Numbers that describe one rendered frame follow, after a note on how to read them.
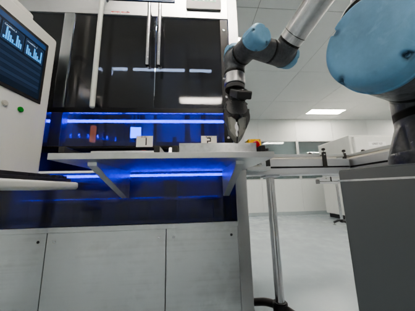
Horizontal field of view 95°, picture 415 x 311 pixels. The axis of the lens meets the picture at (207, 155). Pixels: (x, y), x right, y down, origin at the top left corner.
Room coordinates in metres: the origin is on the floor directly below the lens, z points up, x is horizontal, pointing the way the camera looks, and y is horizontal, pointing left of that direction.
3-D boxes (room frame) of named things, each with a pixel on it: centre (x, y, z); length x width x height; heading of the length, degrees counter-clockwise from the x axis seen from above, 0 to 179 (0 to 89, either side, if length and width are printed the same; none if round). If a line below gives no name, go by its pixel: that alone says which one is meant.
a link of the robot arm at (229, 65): (0.63, -0.11, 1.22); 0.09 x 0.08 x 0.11; 24
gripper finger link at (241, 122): (0.64, -0.12, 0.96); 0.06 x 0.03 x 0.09; 4
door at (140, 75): (0.97, 0.52, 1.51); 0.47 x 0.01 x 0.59; 94
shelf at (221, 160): (0.82, 0.15, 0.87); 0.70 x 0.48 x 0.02; 94
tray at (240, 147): (0.79, -0.03, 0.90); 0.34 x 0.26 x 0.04; 4
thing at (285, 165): (1.20, -0.53, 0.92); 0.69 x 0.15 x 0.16; 94
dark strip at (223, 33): (1.01, -0.12, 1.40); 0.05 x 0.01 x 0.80; 94
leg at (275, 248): (1.19, -0.39, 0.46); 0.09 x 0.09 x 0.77; 4
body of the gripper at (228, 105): (0.64, -0.10, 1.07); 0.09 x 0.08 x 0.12; 4
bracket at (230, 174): (0.83, -0.10, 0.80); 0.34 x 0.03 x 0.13; 4
